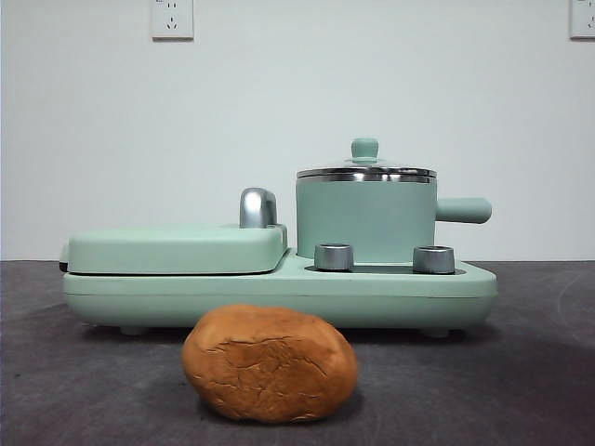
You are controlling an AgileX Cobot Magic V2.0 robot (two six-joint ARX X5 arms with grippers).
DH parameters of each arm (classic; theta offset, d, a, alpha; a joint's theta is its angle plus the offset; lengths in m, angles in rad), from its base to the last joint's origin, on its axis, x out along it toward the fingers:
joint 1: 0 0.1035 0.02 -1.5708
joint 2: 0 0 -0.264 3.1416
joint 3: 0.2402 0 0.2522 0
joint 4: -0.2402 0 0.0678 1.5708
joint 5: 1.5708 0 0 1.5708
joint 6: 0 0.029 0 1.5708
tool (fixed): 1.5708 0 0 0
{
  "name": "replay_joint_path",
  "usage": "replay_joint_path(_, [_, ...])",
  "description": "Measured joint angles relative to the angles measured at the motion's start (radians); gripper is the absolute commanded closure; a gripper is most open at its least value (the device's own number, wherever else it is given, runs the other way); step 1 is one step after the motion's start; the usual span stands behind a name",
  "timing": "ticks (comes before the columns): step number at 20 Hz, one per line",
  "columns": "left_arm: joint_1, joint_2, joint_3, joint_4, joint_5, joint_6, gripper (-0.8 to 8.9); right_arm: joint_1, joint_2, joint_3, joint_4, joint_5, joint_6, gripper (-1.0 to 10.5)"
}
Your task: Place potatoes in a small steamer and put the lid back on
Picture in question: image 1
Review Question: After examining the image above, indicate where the white wall socket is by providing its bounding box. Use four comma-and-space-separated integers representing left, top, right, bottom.
569, 0, 595, 41
151, 0, 195, 42

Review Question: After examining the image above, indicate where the silver control knob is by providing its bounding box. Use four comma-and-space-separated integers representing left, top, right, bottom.
412, 244, 456, 274
313, 243, 355, 272

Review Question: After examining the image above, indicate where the mint green breakfast machine base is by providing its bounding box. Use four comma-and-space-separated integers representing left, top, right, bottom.
62, 248, 498, 336

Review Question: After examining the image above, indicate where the chrome griddle cover handle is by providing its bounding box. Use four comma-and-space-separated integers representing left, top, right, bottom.
239, 187, 280, 230

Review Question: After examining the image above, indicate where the mint green griddle cover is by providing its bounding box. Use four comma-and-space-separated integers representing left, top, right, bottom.
59, 221, 289, 276

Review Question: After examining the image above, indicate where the brown potato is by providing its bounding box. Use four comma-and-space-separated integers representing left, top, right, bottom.
180, 304, 359, 425

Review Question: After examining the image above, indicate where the glass lid with green knob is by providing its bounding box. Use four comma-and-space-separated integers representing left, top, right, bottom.
296, 137, 439, 180

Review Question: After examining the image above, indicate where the mint green steamer pot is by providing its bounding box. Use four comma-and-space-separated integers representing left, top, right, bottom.
295, 175, 493, 261

